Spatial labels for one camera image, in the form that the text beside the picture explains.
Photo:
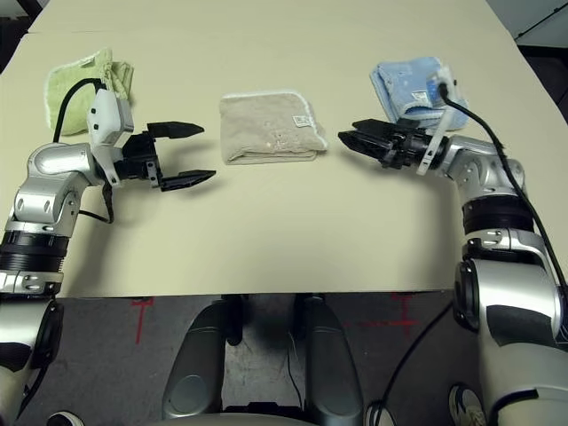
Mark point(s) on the white black sneaker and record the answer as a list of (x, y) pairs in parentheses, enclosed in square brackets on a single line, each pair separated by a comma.
[(64, 419)]

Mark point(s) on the black vertical post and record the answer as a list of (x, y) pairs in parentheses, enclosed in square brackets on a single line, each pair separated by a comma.
[(234, 319)]

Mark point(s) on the blue folded towel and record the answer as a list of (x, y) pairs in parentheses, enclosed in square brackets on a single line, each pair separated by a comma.
[(408, 89)]

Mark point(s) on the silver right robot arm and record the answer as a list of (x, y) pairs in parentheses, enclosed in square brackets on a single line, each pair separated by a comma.
[(483, 164)]

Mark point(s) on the grey robot right leg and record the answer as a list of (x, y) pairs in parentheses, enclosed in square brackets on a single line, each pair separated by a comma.
[(330, 368)]

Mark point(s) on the grey laced sneaker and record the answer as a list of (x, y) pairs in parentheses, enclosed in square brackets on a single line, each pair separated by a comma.
[(379, 415), (466, 406)]

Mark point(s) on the beige towel with white trim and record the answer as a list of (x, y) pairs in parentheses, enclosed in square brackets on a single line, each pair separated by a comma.
[(266, 128)]

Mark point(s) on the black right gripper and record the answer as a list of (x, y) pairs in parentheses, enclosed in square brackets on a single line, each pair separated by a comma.
[(410, 148)]

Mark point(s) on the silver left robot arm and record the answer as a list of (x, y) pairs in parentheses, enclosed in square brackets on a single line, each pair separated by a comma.
[(49, 177)]

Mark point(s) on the beige robot torso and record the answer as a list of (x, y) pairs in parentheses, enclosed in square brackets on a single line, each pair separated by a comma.
[(244, 420)]

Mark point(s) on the green folded towel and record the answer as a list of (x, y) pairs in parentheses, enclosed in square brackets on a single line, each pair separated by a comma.
[(71, 89)]

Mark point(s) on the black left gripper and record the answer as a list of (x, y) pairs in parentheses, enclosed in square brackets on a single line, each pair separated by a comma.
[(137, 157)]

